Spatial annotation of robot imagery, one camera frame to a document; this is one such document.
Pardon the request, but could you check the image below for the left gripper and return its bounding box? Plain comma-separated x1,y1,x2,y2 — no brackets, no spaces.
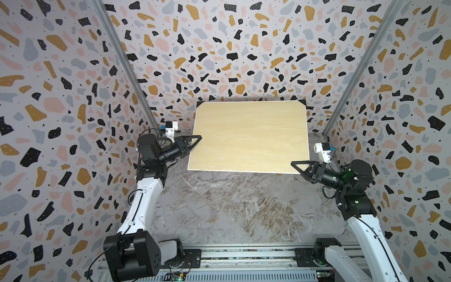
158,137,203,166

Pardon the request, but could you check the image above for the light wooden board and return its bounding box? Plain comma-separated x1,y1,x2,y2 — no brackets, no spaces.
187,101,310,174

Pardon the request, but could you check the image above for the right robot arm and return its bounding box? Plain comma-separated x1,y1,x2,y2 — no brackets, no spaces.
291,160,407,282

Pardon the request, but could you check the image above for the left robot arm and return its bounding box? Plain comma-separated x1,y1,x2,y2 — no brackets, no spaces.
102,133,202,282

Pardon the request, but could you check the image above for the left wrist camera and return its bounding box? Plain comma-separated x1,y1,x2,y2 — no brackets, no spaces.
161,121,180,143

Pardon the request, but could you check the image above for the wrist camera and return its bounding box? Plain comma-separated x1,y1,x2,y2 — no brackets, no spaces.
314,143,335,163
161,121,180,143

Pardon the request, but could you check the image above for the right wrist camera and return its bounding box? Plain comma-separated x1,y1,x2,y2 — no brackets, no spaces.
314,143,335,163

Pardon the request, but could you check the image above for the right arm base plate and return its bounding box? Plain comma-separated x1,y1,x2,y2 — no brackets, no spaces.
294,246,342,268

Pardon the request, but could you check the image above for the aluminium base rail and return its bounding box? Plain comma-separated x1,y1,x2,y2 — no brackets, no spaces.
144,243,357,282

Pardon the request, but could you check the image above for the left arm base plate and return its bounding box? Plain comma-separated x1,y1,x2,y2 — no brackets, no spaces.
160,249,202,269

